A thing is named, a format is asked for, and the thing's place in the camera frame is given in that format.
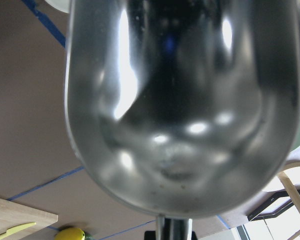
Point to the metal ice scoop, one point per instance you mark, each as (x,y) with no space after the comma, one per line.
(182,109)

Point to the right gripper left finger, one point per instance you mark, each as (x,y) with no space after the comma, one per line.
(150,235)

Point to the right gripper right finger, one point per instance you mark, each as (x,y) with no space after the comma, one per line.
(193,236)

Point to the cream bear tray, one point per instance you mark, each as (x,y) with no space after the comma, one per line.
(60,5)

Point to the wooden cutting board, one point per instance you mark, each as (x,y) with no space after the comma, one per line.
(13,214)

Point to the yellow plastic knife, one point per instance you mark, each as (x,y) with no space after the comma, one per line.
(15,229)

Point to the wooden stand with round base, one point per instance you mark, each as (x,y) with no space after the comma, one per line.
(290,189)

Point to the whole yellow lemon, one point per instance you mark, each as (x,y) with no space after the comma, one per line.
(71,233)

